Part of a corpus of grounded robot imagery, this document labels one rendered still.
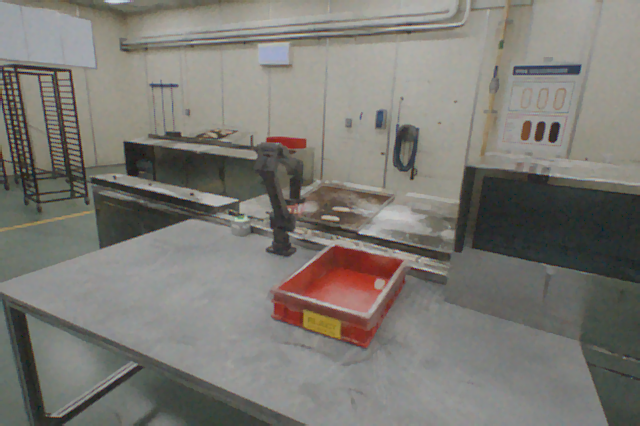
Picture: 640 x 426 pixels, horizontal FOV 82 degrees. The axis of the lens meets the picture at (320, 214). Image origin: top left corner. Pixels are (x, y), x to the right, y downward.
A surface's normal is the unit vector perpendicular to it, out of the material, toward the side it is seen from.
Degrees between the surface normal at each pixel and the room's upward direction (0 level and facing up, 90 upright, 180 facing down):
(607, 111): 90
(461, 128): 90
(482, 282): 90
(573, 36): 90
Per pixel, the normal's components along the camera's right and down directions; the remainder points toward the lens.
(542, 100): -0.57, 0.21
